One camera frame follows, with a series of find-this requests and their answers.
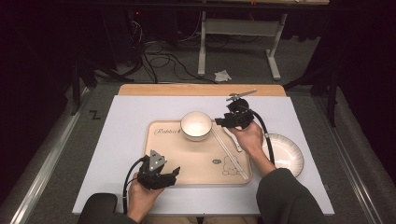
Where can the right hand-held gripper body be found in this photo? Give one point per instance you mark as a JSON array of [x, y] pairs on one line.
[[239, 116]]

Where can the crumpled white tissue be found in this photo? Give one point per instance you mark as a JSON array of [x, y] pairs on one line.
[[222, 76]]

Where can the black tripod stand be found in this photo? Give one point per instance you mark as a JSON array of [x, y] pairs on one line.
[[76, 84], [331, 93]]

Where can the white frame desk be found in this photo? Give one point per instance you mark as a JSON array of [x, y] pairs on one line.
[[239, 27]]

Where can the white ribbed plate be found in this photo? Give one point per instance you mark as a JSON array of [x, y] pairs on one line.
[[289, 152]]

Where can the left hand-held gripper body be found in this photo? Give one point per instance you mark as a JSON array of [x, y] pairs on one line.
[[152, 175]]

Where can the metal floor rail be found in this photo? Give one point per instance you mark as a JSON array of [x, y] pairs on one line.
[[46, 168], [351, 158]]

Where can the wooden table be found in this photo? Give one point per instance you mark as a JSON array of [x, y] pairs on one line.
[[186, 90]]

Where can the dark equipment with red light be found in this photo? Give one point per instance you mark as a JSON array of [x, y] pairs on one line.
[[124, 34]]

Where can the person's left hand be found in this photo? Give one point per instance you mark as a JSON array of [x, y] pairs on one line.
[[141, 200]]

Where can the white chopstick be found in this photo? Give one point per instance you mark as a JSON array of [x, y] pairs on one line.
[[230, 155], [233, 155]]

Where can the white board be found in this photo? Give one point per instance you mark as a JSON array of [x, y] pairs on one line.
[[124, 124]]

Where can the white bowl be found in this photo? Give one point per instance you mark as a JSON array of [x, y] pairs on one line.
[[196, 126]]

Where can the person's right hand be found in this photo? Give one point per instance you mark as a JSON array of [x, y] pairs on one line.
[[252, 140]]

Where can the beige tray with rabbit print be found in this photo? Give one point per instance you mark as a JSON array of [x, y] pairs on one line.
[[193, 158]]

